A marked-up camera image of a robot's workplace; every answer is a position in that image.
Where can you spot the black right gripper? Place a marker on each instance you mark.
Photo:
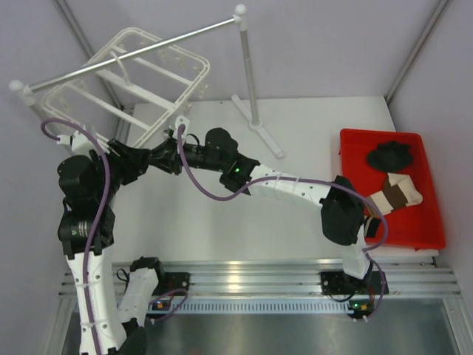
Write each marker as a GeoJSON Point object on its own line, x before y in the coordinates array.
{"type": "Point", "coordinates": [167, 157]}

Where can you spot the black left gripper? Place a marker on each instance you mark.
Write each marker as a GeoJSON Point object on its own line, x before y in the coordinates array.
{"type": "Point", "coordinates": [134, 160]}

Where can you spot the white plastic clip hanger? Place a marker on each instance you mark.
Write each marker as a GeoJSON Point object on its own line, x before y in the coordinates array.
{"type": "Point", "coordinates": [166, 79]}

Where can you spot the black white-striped sock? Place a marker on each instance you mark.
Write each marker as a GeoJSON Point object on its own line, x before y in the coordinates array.
{"type": "Point", "coordinates": [371, 226]}

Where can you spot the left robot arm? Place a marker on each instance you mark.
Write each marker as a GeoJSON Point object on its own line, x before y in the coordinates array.
{"type": "Point", "coordinates": [89, 183]}

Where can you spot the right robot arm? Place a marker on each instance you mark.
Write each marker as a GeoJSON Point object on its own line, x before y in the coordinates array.
{"type": "Point", "coordinates": [340, 207]}

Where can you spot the silver clothes rack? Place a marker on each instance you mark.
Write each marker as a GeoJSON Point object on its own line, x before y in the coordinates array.
{"type": "Point", "coordinates": [133, 42]}

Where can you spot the black sock bundle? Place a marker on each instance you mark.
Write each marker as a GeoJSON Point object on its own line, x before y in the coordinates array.
{"type": "Point", "coordinates": [390, 157]}

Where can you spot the brown cream striped sock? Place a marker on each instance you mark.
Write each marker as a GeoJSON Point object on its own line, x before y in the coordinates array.
{"type": "Point", "coordinates": [398, 191]}

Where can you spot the red plastic tray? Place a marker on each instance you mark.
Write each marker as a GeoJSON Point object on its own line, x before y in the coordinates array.
{"type": "Point", "coordinates": [416, 227]}

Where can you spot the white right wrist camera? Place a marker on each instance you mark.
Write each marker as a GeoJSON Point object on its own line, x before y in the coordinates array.
{"type": "Point", "coordinates": [181, 121]}

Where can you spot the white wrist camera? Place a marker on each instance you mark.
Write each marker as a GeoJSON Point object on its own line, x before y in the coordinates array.
{"type": "Point", "coordinates": [181, 121]}
{"type": "Point", "coordinates": [78, 143]}

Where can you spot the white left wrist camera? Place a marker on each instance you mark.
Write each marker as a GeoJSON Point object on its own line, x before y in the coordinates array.
{"type": "Point", "coordinates": [78, 143]}

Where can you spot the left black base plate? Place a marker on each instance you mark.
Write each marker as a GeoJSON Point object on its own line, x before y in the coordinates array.
{"type": "Point", "coordinates": [173, 281]}

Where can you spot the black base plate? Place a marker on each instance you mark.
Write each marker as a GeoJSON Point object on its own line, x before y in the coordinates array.
{"type": "Point", "coordinates": [342, 287]}
{"type": "Point", "coordinates": [173, 281]}

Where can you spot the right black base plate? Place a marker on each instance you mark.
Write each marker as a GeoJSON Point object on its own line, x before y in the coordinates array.
{"type": "Point", "coordinates": [342, 287]}

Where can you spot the aluminium mounting rail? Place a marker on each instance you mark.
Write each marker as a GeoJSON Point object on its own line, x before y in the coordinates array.
{"type": "Point", "coordinates": [423, 279]}

